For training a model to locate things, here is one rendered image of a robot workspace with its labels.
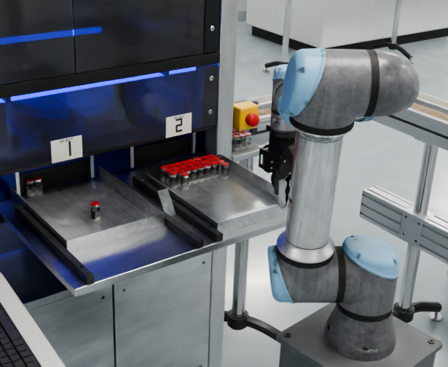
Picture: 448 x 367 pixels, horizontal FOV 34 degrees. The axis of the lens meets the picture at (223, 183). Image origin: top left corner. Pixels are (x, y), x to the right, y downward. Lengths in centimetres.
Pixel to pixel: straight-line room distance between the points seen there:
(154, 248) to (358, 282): 50
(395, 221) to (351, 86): 161
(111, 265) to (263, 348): 131
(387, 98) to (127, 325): 128
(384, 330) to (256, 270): 182
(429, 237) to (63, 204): 136
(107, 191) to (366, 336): 82
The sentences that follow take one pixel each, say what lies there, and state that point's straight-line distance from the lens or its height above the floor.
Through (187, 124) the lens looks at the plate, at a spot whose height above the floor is 102.
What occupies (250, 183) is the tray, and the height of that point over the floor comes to 88.
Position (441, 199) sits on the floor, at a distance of 423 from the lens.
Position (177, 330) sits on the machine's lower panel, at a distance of 242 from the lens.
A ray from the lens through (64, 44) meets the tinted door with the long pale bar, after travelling 185.
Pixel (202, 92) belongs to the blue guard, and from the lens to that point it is 209.
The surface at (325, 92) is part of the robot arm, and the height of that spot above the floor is 137.
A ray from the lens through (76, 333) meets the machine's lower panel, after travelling 220.
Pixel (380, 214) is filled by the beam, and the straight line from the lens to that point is 286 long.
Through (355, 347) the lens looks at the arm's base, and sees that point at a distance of 157.
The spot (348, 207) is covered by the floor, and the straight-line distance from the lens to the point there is 398.
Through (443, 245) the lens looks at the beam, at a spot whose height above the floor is 49.
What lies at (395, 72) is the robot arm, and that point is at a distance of 128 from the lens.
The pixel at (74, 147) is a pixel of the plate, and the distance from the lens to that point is 193.
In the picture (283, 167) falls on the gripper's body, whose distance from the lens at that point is 181.
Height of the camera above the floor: 175
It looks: 25 degrees down
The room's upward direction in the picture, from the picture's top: 2 degrees clockwise
